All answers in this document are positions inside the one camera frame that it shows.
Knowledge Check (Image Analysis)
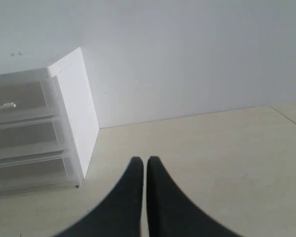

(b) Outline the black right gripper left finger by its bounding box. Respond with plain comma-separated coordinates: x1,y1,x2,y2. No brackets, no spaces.
57,157,144,237

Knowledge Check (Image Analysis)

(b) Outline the clear top right drawer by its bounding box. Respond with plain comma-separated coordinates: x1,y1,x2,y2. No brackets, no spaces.
0,74,58,123

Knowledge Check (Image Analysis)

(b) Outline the white plastic drawer cabinet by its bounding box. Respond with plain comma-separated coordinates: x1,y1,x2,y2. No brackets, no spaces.
0,48,99,196

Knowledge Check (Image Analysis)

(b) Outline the clear bottom drawer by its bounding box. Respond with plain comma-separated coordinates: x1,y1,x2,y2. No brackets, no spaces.
0,157,79,192

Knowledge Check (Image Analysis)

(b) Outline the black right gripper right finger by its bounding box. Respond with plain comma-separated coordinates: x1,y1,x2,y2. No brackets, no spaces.
146,156,239,237

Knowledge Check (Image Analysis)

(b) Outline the clear drawer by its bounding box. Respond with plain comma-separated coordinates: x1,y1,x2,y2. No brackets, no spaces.
0,118,68,159
0,157,79,192
0,74,58,123

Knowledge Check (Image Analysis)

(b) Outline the clear middle drawer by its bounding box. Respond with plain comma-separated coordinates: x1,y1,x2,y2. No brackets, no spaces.
0,118,68,159

